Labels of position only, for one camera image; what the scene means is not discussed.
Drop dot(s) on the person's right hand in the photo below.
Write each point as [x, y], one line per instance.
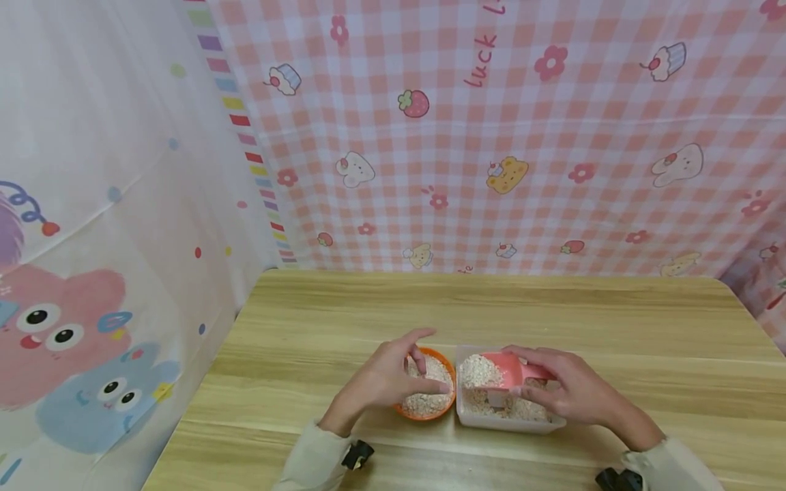
[580, 392]

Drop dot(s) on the person's left hand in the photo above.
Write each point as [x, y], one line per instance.
[377, 382]

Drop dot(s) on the person's left index finger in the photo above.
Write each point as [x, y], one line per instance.
[412, 335]

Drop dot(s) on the person's right thumb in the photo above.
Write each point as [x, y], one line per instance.
[529, 390]

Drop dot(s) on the person's left middle finger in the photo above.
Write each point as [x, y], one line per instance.
[419, 360]

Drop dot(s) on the person's left thumb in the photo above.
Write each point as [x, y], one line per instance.
[430, 389]

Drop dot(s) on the person's right index finger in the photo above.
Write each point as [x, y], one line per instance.
[531, 357]

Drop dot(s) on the pink plastic scoop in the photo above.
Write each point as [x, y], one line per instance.
[513, 372]

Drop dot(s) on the orange bowl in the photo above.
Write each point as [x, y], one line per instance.
[443, 408]

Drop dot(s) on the person's right forearm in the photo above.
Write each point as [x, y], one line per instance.
[660, 453]

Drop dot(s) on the person's left forearm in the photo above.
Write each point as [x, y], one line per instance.
[316, 460]

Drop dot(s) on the heap of oat flakes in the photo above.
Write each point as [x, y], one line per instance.
[427, 404]

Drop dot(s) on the clear plastic container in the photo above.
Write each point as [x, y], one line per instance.
[509, 424]

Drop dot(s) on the layer of oat flakes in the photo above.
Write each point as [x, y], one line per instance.
[476, 372]

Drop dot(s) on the black wrist band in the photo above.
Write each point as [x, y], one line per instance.
[357, 455]
[617, 479]

